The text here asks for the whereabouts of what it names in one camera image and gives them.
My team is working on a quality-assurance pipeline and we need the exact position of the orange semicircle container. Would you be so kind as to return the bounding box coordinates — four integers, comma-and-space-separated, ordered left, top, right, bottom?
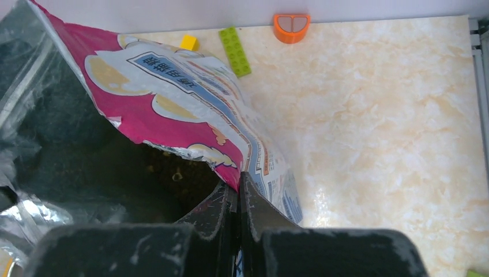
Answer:
273, 14, 311, 44

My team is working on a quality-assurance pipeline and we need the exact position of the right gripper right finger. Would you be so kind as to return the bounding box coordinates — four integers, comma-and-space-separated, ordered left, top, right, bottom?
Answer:
239, 173, 300, 276

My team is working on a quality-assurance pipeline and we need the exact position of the small yellow block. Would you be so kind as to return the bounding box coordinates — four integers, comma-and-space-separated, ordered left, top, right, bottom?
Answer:
179, 35, 200, 51

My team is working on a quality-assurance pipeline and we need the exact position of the green lego brick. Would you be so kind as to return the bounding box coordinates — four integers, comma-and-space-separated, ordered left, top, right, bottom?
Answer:
218, 27, 251, 77

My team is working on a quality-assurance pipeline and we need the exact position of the pink pet food bag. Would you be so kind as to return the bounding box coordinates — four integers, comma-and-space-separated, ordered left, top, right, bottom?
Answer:
0, 0, 304, 268

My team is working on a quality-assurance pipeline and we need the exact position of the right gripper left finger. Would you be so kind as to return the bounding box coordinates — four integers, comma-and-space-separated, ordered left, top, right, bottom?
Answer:
177, 182, 238, 276

